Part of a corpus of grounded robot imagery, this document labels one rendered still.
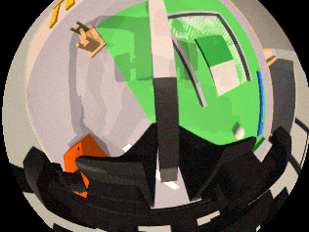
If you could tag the white flat bar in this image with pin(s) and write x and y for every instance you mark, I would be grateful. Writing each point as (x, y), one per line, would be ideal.
(168, 184)

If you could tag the green flat mat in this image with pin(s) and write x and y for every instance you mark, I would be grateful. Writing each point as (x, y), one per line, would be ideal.
(128, 36)

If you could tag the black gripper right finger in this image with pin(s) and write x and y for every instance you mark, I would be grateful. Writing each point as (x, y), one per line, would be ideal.
(199, 159)

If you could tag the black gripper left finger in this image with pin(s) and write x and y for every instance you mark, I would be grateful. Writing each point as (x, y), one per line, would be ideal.
(137, 166)

